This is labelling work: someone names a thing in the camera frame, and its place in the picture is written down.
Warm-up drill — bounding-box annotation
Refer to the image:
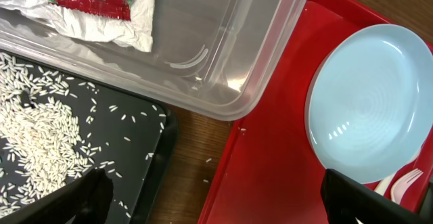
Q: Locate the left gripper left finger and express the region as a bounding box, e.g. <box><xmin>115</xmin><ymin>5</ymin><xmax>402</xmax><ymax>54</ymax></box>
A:
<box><xmin>1</xmin><ymin>169</ymin><xmax>114</xmax><ymax>224</ymax></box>

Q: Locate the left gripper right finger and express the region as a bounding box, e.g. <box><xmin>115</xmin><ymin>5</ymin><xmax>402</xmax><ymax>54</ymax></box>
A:
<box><xmin>321</xmin><ymin>169</ymin><xmax>428</xmax><ymax>224</ymax></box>

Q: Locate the food scraps and rice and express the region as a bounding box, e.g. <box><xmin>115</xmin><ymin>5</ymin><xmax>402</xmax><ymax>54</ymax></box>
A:
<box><xmin>0</xmin><ymin>51</ymin><xmax>167</xmax><ymax>219</ymax></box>

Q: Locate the white napkin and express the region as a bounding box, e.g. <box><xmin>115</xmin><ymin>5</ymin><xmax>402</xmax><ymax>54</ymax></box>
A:
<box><xmin>1</xmin><ymin>0</ymin><xmax>155</xmax><ymax>52</ymax></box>

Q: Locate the pink plastic fork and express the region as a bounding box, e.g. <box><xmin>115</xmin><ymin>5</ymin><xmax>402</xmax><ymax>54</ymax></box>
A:
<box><xmin>390</xmin><ymin>169</ymin><xmax>424</xmax><ymax>204</ymax></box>

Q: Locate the clear plastic bin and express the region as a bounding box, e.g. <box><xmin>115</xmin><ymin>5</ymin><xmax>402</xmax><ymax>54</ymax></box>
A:
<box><xmin>1</xmin><ymin>0</ymin><xmax>306</xmax><ymax>120</ymax></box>

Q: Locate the black plastic bin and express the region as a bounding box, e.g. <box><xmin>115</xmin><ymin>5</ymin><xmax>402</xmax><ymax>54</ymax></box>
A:
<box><xmin>0</xmin><ymin>49</ymin><xmax>179</xmax><ymax>224</ymax></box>

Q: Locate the red plastic tray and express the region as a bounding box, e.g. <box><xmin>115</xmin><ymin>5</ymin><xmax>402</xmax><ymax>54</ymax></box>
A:
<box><xmin>198</xmin><ymin>0</ymin><xmax>433</xmax><ymax>224</ymax></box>

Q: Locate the white plastic spoon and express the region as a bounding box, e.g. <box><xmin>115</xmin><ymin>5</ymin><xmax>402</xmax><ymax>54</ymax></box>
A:
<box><xmin>355</xmin><ymin>149</ymin><xmax>424</xmax><ymax>224</ymax></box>

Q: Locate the light blue plate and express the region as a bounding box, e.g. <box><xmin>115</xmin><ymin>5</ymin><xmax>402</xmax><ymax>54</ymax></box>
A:
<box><xmin>304</xmin><ymin>24</ymin><xmax>432</xmax><ymax>183</ymax></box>

